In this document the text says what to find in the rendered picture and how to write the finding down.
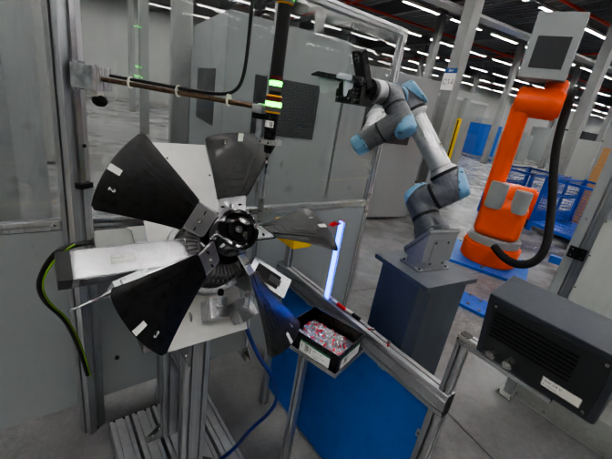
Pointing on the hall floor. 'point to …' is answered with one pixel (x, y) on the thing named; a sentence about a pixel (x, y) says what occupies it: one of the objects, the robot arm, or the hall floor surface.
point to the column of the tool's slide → (74, 204)
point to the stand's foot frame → (213, 435)
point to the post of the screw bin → (294, 407)
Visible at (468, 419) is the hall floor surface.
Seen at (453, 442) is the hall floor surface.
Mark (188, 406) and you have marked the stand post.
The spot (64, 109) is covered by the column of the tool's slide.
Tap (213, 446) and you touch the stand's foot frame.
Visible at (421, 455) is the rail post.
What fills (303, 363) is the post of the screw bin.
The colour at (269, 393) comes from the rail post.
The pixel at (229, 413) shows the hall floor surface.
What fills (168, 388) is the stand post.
